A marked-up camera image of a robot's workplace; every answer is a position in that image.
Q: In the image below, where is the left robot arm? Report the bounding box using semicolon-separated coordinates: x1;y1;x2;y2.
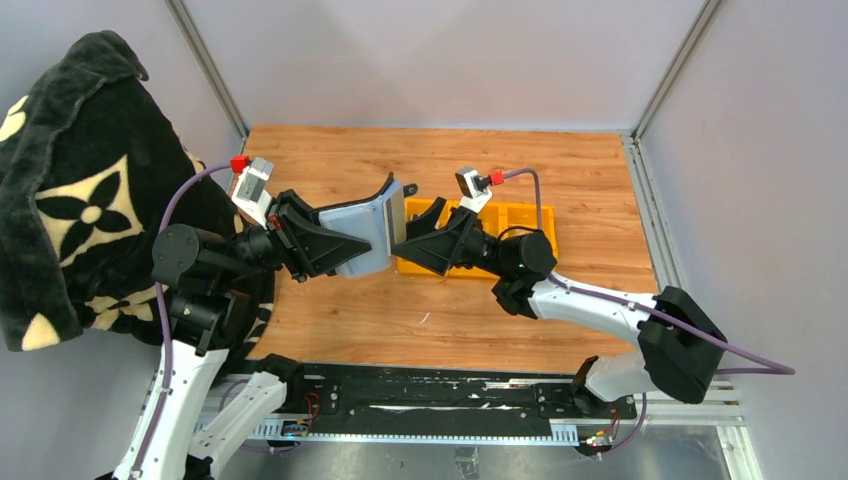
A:
112;182;405;479

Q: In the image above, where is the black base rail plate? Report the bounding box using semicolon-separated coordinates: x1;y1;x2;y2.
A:
283;363;637;438

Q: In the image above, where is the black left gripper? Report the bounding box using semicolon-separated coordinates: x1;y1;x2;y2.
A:
216;187;373;284

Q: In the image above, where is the yellow bin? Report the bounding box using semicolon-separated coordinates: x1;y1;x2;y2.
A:
392;197;454;276
506;203;559;259
448;202;507;280

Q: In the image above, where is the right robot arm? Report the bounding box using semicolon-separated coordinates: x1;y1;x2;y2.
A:
392;198;726;418

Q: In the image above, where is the yellow bin left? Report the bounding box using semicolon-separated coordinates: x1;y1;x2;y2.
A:
392;197;454;276

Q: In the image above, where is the black leather card holder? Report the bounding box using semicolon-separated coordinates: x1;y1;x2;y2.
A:
317;173;418;278

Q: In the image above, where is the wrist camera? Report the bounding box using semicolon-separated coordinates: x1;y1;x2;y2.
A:
455;167;493;214
230;155;274;225

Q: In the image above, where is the yellow bin middle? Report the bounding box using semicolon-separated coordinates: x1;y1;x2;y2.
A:
448;202;507;280

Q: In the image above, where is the black floral blanket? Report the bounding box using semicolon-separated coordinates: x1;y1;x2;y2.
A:
1;30;249;352

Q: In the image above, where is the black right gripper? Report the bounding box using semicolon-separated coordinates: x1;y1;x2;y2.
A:
380;198;510;279

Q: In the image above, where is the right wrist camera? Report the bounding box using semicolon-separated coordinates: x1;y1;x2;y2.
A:
455;167;493;214

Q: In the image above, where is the yellow bin right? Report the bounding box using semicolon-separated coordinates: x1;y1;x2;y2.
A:
506;203;559;259

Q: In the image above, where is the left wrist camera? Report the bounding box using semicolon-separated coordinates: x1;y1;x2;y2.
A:
230;155;274;225

